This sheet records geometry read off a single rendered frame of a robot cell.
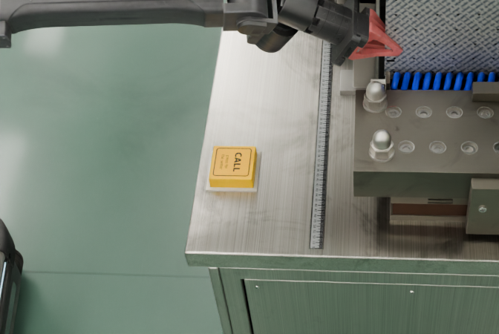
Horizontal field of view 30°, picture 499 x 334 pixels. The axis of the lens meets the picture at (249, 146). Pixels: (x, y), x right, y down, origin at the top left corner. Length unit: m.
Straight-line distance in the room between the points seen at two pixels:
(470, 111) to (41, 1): 0.64
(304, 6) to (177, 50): 1.72
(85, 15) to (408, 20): 0.46
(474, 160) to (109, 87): 1.81
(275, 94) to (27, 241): 1.22
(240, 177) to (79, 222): 1.24
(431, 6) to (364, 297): 0.47
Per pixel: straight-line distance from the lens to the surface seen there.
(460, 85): 1.44
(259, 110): 1.59
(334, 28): 1.36
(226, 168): 1.48
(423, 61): 1.44
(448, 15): 1.38
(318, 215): 1.44
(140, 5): 1.32
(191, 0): 1.31
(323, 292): 1.49
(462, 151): 1.36
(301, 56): 1.67
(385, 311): 1.53
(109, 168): 2.75
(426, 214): 1.43
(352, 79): 1.61
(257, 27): 1.32
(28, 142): 2.90
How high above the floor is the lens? 2.07
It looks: 49 degrees down
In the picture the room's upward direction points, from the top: 8 degrees counter-clockwise
